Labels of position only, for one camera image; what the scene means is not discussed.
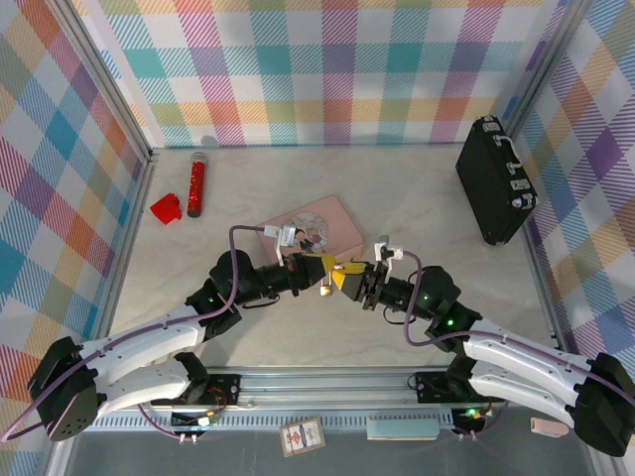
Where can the small brass padlock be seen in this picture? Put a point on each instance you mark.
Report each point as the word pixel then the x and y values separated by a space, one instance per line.
pixel 326 290

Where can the pink wedding couple tin box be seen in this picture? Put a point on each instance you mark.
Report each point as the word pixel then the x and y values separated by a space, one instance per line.
pixel 337 218

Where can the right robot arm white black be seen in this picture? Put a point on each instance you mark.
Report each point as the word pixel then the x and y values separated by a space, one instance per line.
pixel 521 357

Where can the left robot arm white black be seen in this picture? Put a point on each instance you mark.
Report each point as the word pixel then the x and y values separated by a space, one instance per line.
pixel 149 342

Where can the red plastic block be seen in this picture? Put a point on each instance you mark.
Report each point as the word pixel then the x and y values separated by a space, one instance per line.
pixel 166 210

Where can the red glitter tube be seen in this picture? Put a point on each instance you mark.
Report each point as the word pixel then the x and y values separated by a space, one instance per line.
pixel 196 186

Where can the black briefcase with metal latches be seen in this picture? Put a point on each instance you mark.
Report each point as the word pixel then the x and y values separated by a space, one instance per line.
pixel 488 183

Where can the black controller board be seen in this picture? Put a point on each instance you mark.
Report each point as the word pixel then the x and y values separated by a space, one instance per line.
pixel 469 419
pixel 191 420

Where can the teal rectangular case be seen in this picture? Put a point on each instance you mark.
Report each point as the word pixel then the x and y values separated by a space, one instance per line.
pixel 402 429

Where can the playing card box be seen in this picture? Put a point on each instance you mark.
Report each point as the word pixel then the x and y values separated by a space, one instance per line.
pixel 301 436

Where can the pink eraser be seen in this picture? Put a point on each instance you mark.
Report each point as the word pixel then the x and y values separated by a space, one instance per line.
pixel 548 427

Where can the grey metal shelf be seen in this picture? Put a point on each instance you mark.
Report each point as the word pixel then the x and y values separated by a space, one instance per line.
pixel 198 456

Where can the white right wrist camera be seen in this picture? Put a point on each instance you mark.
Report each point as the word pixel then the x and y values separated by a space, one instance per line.
pixel 382 248

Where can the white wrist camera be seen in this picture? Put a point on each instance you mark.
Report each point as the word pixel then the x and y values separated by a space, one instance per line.
pixel 288 235
pixel 382 248

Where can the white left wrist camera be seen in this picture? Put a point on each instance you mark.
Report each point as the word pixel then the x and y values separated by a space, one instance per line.
pixel 288 235

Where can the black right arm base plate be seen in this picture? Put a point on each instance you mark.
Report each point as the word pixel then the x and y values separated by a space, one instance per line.
pixel 431 387

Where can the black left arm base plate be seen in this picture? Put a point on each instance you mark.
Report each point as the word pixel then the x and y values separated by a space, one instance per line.
pixel 225 387

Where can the aluminium mounting rail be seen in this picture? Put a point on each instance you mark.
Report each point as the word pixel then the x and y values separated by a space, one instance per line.
pixel 322 392

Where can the aluminium frame post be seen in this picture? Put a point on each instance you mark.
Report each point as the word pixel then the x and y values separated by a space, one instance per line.
pixel 550 64
pixel 99 74

